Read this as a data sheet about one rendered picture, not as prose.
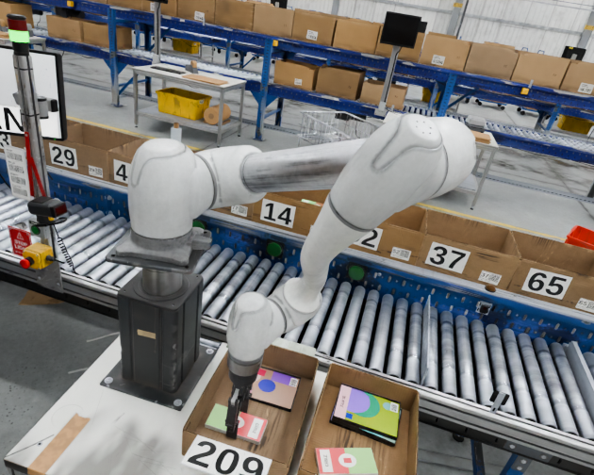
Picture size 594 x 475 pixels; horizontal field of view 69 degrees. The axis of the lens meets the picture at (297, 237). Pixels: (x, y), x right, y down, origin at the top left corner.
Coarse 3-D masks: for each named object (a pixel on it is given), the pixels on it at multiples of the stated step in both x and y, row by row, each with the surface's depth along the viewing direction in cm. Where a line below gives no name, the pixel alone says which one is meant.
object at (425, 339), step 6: (426, 306) 183; (426, 312) 179; (426, 318) 175; (426, 324) 171; (426, 330) 167; (426, 336) 163; (426, 342) 160; (426, 348) 157; (426, 354) 153; (426, 360) 150; (426, 366) 148; (426, 372) 147; (420, 384) 151
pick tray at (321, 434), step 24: (336, 384) 139; (360, 384) 136; (384, 384) 133; (408, 408) 134; (312, 432) 123; (336, 432) 124; (408, 432) 128; (312, 456) 116; (384, 456) 119; (408, 456) 119
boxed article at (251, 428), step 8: (216, 408) 123; (224, 408) 124; (216, 416) 121; (224, 416) 122; (240, 416) 122; (248, 416) 123; (208, 424) 118; (216, 424) 119; (224, 424) 119; (240, 424) 120; (248, 424) 120; (256, 424) 121; (264, 424) 121; (224, 432) 118; (240, 432) 118; (248, 432) 118; (256, 432) 119; (248, 440) 117; (256, 440) 116
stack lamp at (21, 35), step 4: (8, 20) 127; (12, 20) 127; (16, 20) 127; (8, 24) 127; (12, 24) 127; (16, 24) 127; (20, 24) 128; (24, 24) 129; (8, 28) 128; (12, 28) 128; (16, 28) 128; (20, 28) 128; (24, 28) 129; (12, 32) 128; (16, 32) 128; (20, 32) 129; (24, 32) 130; (12, 36) 129; (16, 36) 129; (20, 36) 129; (24, 36) 130; (12, 40) 129; (16, 40) 129; (20, 40) 130; (24, 40) 130; (28, 40) 132
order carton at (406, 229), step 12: (396, 216) 213; (408, 216) 211; (420, 216) 210; (384, 228) 187; (396, 228) 185; (408, 228) 214; (420, 228) 212; (384, 240) 189; (396, 240) 188; (408, 240) 186; (420, 240) 185; (372, 252) 193; (384, 252) 192
